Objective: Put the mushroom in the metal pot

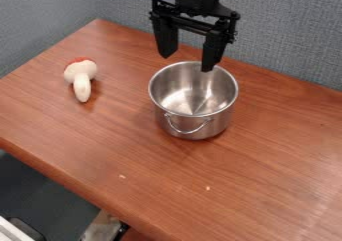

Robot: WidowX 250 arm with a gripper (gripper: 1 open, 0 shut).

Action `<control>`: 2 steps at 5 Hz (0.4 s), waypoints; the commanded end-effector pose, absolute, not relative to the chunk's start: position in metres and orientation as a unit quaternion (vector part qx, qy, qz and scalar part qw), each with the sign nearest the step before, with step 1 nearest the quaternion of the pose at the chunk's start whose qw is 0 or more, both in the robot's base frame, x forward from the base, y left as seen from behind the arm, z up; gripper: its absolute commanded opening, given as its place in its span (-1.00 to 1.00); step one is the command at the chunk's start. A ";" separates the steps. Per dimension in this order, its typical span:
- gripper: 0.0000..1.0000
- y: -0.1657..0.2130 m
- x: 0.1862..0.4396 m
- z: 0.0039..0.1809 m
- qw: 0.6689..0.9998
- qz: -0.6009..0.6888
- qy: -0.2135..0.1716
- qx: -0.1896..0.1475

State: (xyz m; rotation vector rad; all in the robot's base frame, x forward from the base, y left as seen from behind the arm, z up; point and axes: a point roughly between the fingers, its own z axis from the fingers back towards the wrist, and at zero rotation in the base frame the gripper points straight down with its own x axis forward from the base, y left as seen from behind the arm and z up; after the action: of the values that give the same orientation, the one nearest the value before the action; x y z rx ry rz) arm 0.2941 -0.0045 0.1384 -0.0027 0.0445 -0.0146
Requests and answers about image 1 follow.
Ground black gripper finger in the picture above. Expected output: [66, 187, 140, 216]
[151, 15, 179, 58]
[202, 30, 230, 72]

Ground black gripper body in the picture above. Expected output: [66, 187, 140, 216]
[150, 0, 241, 43]

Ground white toy mushroom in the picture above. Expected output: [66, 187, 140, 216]
[63, 57, 98, 103]

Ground stainless steel pot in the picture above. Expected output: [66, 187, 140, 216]
[149, 61, 239, 140]

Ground white and black floor object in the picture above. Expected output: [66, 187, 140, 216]
[0, 216, 46, 241]

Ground metal table leg bracket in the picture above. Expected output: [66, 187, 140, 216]
[79, 210, 130, 241]

